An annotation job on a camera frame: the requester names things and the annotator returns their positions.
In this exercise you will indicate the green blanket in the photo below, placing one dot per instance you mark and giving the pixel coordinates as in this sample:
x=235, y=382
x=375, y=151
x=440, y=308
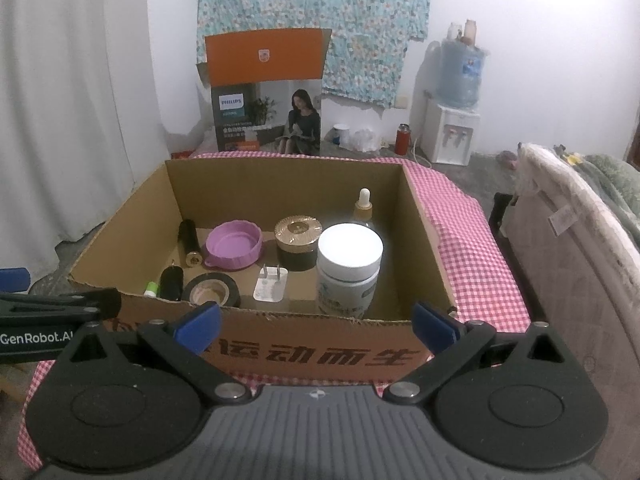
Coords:
x=615, y=185

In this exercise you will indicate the white charger plug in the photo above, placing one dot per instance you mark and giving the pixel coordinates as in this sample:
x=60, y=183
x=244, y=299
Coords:
x=270, y=287

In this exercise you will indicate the black bottle with yellow-green cap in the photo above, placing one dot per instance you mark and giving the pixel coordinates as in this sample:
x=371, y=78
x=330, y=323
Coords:
x=171, y=282

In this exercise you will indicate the white plastic bag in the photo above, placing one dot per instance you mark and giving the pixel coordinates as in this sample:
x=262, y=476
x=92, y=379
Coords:
x=365, y=140

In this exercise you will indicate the brown cardboard box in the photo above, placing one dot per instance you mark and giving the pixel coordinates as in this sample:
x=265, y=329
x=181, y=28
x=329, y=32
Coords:
x=320, y=350

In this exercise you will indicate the white cup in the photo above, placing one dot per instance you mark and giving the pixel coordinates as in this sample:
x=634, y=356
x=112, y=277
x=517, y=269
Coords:
x=341, y=135

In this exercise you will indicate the red thermos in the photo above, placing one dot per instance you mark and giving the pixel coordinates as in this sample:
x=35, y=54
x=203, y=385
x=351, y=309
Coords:
x=402, y=140

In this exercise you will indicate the green dropper bottle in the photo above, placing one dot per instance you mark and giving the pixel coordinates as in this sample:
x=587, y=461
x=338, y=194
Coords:
x=365, y=210

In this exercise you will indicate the white water dispenser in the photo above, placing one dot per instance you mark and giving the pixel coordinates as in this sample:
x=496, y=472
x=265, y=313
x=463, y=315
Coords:
x=450, y=135

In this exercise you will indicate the white curtain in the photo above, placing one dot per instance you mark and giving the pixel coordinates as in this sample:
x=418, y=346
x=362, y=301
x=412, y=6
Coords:
x=65, y=110

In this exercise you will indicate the floral wall cloth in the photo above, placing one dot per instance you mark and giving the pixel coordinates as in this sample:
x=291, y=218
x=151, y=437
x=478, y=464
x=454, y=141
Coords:
x=360, y=25

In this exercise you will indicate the dark jar with gold lid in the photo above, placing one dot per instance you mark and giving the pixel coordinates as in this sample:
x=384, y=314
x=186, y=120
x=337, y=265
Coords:
x=297, y=245

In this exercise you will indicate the black tape roll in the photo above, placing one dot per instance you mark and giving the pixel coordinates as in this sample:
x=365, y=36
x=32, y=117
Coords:
x=230, y=290

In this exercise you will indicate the pink item on floor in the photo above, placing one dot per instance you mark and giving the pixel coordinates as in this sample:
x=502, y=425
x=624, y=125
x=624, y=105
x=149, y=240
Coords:
x=507, y=158

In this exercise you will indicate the beige mattress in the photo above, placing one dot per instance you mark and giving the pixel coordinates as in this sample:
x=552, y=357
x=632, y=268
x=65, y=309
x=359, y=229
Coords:
x=575, y=270

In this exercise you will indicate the white supplement bottle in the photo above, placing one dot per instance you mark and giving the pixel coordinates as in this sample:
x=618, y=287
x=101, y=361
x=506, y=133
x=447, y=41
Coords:
x=350, y=265

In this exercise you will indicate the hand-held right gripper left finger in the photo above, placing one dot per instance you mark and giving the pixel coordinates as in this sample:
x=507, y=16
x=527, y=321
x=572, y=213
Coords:
x=200, y=327

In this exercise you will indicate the yellow item on mattress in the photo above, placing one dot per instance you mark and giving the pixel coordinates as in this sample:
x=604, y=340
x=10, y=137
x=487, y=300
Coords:
x=567, y=156

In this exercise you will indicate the white wall outlet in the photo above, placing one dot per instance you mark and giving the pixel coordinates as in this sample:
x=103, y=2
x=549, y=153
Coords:
x=402, y=100

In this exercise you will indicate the pink plastic bowl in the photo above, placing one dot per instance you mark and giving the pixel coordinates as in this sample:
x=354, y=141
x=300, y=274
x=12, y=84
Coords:
x=235, y=245

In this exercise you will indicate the printed box with orange flap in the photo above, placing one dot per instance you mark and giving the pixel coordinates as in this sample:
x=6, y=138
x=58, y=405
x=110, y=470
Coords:
x=265, y=60

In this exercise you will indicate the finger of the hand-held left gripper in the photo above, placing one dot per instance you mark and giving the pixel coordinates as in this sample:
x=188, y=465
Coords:
x=65, y=305
x=14, y=280

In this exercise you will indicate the black cylinder tube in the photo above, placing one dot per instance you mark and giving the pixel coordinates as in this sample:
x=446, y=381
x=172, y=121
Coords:
x=190, y=240

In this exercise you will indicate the blue water jug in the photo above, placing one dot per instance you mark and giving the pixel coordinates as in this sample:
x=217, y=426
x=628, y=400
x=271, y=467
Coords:
x=460, y=75

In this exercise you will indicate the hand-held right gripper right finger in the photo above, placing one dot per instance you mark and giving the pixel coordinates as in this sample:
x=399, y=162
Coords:
x=434, y=327

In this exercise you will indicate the orange snack packets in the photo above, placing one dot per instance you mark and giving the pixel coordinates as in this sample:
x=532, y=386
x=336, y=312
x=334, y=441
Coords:
x=185, y=154

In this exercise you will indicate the pink checkered tablecloth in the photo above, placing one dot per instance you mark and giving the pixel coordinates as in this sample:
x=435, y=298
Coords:
x=480, y=270

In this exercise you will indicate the small bottles on water jug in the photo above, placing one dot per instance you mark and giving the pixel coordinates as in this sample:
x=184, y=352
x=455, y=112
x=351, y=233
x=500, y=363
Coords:
x=462, y=32

